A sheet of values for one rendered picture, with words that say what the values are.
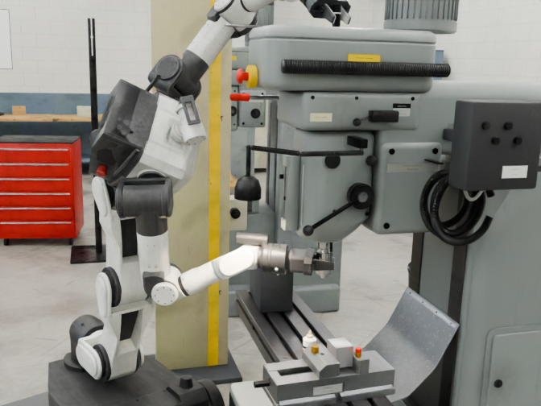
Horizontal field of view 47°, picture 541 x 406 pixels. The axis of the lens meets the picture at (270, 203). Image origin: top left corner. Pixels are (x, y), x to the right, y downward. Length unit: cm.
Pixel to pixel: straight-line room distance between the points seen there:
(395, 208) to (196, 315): 214
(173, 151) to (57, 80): 884
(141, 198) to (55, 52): 895
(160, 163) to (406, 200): 70
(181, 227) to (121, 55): 734
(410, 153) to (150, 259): 79
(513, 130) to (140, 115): 101
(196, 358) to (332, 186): 229
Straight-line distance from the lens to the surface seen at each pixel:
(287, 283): 227
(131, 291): 224
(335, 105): 163
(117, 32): 1064
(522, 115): 159
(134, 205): 176
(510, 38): 824
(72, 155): 615
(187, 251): 355
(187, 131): 178
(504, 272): 191
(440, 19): 178
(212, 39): 202
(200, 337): 375
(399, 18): 178
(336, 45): 161
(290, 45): 157
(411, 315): 210
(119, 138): 180
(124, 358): 244
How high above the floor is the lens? 180
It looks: 13 degrees down
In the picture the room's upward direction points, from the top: 2 degrees clockwise
